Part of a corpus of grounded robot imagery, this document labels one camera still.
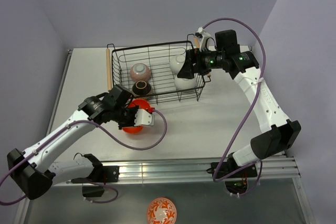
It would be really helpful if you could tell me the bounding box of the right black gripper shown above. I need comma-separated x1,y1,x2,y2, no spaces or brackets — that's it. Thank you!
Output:
177,46,225,79

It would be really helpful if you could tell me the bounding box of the grey white bowl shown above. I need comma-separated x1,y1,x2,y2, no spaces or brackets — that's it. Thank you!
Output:
170,55,185,74

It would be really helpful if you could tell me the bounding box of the brown bowl beige inside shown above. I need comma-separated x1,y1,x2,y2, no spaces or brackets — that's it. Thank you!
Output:
132,80,152,97

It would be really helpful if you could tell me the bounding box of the black white patterned bowl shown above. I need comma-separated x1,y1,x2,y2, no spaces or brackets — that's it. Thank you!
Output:
130,63,151,82

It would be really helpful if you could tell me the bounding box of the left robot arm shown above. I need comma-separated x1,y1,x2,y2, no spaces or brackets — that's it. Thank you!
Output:
7,84,146,200

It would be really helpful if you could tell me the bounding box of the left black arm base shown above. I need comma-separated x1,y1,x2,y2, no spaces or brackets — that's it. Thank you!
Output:
70,166,119,201

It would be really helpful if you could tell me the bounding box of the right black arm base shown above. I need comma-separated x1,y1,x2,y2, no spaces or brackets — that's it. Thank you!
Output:
216,161,258,194

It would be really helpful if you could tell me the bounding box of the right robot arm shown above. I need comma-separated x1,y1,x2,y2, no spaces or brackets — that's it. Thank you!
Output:
177,27,301,177

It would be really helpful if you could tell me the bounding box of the orange white patterned bowl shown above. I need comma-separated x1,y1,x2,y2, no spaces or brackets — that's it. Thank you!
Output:
146,197,177,224

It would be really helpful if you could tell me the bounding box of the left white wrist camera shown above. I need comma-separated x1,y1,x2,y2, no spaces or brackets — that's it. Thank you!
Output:
134,109,155,127

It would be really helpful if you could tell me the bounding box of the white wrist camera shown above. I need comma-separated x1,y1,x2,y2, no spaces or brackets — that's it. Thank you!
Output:
195,27,212,51
134,109,155,127

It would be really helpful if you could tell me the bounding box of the black wire dish rack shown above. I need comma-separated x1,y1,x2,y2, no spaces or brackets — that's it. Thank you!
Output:
106,34,211,104

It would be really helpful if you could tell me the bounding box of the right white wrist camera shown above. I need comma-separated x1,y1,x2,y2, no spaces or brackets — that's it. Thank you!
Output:
195,27,212,51

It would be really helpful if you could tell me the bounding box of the aluminium mounting rail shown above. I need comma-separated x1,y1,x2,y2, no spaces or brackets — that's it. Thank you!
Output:
52,157,301,188

